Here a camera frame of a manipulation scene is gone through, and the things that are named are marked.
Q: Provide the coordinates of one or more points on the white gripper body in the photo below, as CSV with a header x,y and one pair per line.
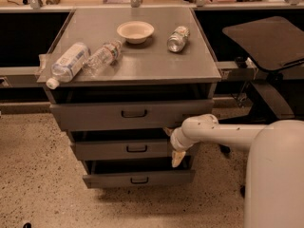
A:
x,y
176,141

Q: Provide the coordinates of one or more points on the grey drawer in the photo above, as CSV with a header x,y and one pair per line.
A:
x,y
127,115
121,144
138,172

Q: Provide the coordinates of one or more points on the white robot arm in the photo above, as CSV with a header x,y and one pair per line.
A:
x,y
274,188

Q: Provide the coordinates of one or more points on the grey top drawer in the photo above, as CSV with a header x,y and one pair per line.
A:
x,y
127,115

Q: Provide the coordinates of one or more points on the grey drawer cabinet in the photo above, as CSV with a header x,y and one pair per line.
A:
x,y
148,72

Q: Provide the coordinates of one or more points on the grey bottom drawer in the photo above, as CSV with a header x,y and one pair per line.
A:
x,y
138,172

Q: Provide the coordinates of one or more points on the crushed clear plastic bottle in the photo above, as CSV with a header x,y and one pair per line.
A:
x,y
178,39

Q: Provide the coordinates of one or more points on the clear water bottle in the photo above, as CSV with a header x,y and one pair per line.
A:
x,y
104,56

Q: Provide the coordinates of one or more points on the white paper bowl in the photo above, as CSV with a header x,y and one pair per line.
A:
x,y
135,32

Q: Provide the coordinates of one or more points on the white labelled plastic bottle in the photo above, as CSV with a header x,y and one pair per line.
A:
x,y
68,65

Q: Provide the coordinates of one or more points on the black office chair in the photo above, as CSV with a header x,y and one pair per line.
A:
x,y
276,47

